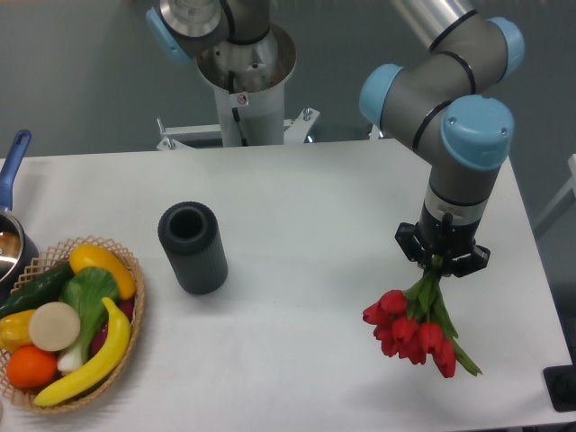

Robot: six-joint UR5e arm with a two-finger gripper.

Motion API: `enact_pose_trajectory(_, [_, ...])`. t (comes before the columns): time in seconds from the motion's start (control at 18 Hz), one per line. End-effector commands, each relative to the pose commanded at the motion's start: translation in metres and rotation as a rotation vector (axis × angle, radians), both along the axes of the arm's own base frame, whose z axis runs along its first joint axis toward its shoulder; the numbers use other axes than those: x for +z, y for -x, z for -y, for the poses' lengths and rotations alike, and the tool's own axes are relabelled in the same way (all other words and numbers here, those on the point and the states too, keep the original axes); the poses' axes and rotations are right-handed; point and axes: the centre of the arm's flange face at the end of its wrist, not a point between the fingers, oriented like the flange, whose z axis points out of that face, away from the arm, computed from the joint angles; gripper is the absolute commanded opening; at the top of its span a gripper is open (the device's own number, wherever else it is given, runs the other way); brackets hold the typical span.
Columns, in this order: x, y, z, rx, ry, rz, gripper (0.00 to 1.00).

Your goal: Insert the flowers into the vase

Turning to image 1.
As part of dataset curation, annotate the dark red vegetable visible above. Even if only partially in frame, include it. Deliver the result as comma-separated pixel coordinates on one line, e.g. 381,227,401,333
90,299,134,357

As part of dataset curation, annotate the beige round disc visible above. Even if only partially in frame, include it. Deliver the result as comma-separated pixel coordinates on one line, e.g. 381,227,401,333
28,301,80,352

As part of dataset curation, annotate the yellow banana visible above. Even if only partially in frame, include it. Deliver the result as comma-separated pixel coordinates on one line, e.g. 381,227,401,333
33,297,131,408

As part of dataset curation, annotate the black device at table edge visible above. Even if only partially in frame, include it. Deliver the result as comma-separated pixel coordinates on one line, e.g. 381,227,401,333
543,364,575,412

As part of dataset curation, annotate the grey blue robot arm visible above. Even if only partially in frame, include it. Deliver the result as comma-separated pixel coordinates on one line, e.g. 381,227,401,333
146,1,525,277

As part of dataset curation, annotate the orange fruit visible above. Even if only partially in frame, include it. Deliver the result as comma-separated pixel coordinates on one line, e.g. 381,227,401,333
6,345,57,389

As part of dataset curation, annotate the blue handled saucepan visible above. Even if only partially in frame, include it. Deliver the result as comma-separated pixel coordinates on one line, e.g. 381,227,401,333
1,130,39,303

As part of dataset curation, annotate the yellow lemon squash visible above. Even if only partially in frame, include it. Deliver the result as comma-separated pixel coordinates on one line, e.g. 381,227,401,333
69,243,136,300

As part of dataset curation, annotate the red tulip bouquet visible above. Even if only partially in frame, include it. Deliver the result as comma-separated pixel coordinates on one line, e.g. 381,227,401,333
363,256,482,378

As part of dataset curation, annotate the dark green cucumber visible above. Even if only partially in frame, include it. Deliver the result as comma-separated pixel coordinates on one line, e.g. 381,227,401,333
1,262,74,319

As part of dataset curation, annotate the yellow bell pepper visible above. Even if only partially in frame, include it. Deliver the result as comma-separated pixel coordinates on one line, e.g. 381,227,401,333
1,310,35,353

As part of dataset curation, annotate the dark grey ribbed vase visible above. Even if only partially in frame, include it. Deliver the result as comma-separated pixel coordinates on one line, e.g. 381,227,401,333
157,202,229,295

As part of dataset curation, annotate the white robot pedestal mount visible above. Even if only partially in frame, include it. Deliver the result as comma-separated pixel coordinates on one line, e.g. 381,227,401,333
157,24,320,150

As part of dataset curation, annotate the green bok choy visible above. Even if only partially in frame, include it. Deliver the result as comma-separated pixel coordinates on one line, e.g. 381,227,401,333
58,266,119,374

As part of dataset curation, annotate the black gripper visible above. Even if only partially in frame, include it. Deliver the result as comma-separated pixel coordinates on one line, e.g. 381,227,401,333
394,214,491,277

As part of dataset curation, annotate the white frame at right edge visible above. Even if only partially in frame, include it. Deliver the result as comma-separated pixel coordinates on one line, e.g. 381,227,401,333
533,154,575,239

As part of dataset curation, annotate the woven wicker basket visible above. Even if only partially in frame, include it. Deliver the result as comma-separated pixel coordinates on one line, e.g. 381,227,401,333
1,236,145,415

